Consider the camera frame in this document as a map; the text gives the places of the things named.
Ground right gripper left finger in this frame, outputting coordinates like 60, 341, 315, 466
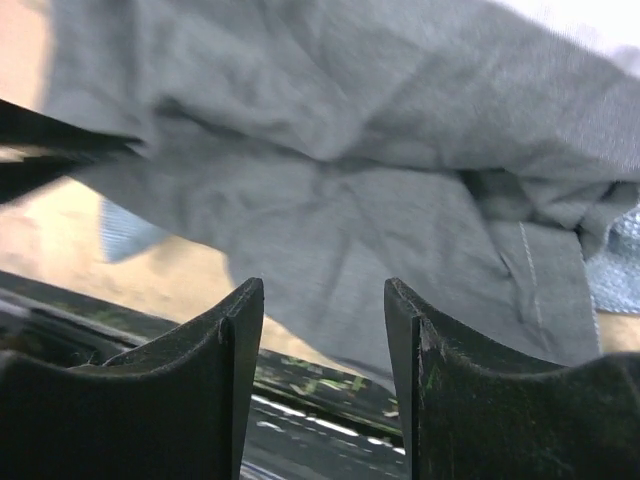
1, 278, 264, 479

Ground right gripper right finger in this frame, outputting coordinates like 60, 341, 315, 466
384, 279, 639, 479

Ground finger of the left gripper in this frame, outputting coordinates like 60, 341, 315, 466
1, 100, 141, 204

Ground grey striped pillowcase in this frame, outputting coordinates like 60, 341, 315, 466
45, 1, 639, 385

